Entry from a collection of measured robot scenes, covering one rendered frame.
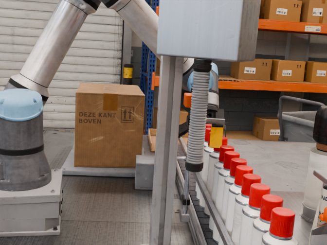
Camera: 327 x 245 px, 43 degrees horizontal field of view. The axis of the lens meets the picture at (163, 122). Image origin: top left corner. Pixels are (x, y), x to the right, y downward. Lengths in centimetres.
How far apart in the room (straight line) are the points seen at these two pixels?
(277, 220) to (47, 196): 60
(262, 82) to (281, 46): 113
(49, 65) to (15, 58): 412
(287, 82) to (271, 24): 71
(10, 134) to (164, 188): 39
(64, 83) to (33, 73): 410
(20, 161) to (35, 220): 15
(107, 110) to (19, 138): 49
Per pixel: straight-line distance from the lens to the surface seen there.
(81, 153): 152
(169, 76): 88
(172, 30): 81
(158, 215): 94
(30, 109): 106
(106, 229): 112
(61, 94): 531
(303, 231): 111
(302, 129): 332
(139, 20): 111
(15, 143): 107
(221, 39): 76
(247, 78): 507
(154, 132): 212
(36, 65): 120
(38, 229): 109
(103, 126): 149
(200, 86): 76
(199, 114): 77
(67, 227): 113
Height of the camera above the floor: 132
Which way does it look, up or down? 11 degrees down
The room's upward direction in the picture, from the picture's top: 4 degrees clockwise
